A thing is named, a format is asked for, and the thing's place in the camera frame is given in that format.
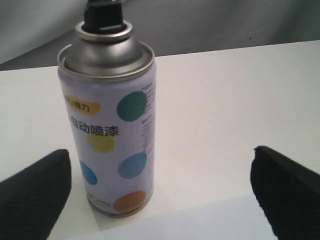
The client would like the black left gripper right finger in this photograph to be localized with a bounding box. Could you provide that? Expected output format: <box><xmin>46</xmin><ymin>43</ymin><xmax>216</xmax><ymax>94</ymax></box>
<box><xmin>250</xmin><ymin>146</ymin><xmax>320</xmax><ymax>240</ymax></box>

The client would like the grey backdrop cloth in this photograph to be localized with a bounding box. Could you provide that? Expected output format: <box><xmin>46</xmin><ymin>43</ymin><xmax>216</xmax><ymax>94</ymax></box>
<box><xmin>0</xmin><ymin>0</ymin><xmax>320</xmax><ymax>71</ymax></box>

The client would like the white paper stack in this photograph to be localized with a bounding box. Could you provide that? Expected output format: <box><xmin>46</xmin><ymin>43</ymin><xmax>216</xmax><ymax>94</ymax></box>
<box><xmin>53</xmin><ymin>192</ymin><xmax>277</xmax><ymax>240</ymax></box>

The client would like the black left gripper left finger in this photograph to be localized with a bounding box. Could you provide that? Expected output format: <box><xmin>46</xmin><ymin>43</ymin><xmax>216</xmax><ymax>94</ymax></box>
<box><xmin>0</xmin><ymin>149</ymin><xmax>72</xmax><ymax>240</ymax></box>

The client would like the white dotted spray paint can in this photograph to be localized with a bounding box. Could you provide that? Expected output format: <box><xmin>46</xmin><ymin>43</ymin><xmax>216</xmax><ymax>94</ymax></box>
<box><xmin>57</xmin><ymin>0</ymin><xmax>156</xmax><ymax>218</ymax></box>

